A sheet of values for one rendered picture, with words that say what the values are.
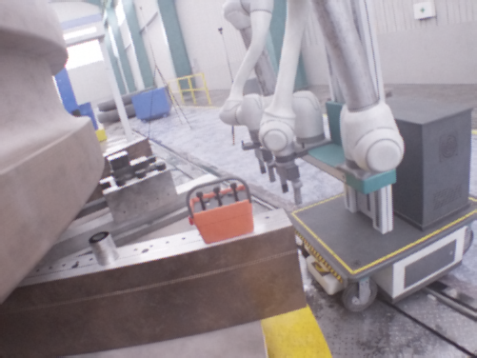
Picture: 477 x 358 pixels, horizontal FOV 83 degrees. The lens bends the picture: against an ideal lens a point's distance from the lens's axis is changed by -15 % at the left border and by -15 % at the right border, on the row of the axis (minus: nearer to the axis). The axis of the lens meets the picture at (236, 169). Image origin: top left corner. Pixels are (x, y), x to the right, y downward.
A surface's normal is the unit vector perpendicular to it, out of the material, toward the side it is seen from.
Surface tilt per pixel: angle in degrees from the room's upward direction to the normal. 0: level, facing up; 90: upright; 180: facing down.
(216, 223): 97
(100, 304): 90
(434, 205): 90
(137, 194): 90
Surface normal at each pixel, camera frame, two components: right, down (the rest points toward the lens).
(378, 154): -0.11, 0.46
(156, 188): 0.47, 0.19
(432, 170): 0.25, 0.27
